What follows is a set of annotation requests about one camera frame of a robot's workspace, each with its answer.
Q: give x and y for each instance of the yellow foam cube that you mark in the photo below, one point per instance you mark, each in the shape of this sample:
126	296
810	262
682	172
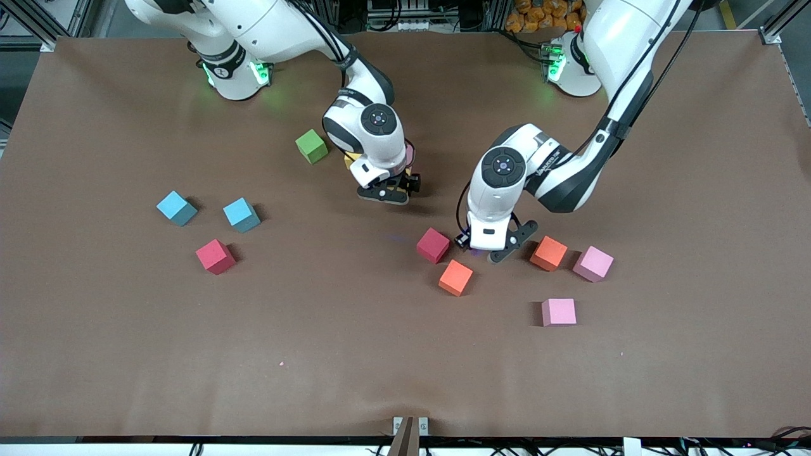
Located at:
398	183
350	158

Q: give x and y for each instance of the light blue foam cube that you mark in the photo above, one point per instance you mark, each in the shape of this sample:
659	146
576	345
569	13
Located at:
177	208
241	215

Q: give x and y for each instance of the green foam cube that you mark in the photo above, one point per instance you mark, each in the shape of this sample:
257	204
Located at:
312	146

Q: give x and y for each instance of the bag of oranges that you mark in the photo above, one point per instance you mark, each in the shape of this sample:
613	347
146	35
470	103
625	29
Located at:
542	16

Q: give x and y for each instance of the brown table cover sheet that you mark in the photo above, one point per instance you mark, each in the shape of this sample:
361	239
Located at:
405	354

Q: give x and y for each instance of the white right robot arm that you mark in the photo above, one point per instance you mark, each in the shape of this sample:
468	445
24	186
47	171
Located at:
379	119

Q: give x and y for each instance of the aluminium frame strut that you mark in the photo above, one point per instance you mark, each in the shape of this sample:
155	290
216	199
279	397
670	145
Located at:
785	16
38	25

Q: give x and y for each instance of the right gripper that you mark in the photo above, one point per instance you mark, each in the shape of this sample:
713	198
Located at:
413	182

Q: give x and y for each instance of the small metal bracket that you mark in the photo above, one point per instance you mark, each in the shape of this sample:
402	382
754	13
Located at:
397	424

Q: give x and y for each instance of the orange foam cube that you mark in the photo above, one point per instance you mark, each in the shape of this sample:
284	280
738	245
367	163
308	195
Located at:
455	277
549	253

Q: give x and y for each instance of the aluminium table edge rail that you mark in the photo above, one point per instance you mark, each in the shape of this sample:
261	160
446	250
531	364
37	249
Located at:
795	82

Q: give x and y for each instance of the grey equipment rack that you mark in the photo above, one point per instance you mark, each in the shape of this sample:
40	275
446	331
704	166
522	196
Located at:
405	16

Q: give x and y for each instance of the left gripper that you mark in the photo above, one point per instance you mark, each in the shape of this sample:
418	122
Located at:
463	240

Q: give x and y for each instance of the pink foam cube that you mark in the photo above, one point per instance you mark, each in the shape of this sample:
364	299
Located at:
410	152
593	263
559	312

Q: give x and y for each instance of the red foam cube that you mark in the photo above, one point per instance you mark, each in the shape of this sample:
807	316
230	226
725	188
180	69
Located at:
433	245
215	256

